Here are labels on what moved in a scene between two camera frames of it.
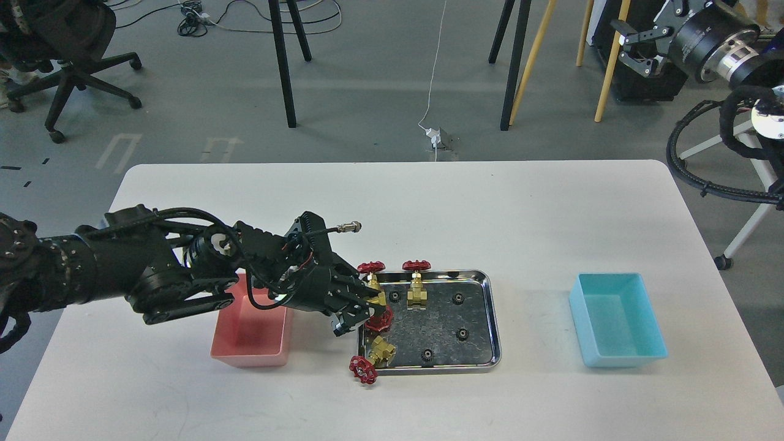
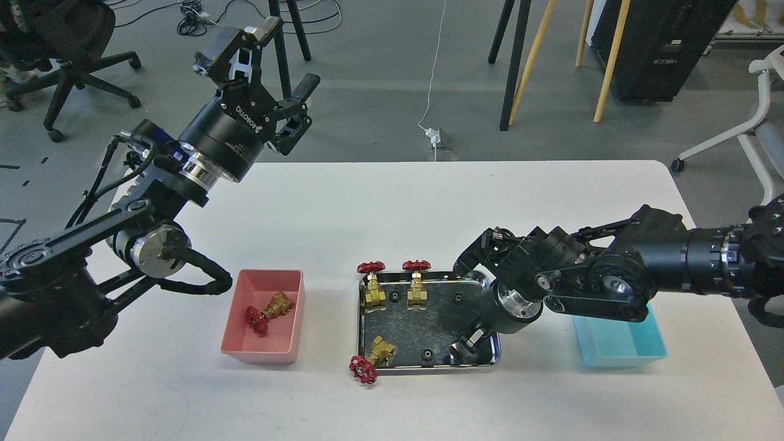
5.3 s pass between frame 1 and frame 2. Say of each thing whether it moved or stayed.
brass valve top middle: stayed
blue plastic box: stayed
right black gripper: moved
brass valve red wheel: moved
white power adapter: stayed
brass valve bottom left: stayed
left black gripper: moved
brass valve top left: stayed
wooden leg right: stayed
